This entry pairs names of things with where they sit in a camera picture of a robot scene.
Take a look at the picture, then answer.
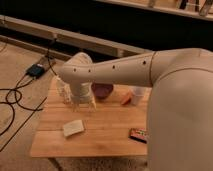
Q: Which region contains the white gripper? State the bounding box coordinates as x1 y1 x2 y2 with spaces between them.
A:
70 83 97 112

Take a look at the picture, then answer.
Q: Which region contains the dark maroon ceramic bowl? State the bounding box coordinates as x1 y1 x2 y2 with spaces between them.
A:
91 83 114 99

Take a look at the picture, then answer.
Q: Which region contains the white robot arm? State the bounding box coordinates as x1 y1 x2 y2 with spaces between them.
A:
59 48 213 171

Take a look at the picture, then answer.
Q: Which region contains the beige sponge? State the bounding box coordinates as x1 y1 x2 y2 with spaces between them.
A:
63 120 85 137

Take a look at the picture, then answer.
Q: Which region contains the wooden table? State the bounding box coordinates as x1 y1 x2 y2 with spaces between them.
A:
30 81 149 157

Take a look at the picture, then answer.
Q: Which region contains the clear plastic cup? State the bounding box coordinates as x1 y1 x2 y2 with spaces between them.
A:
131 86 146 105

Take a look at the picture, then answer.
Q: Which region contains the black power adapter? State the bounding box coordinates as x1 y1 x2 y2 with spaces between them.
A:
26 64 45 79

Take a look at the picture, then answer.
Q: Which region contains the dark candy bar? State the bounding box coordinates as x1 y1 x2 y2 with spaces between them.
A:
129 128 147 143

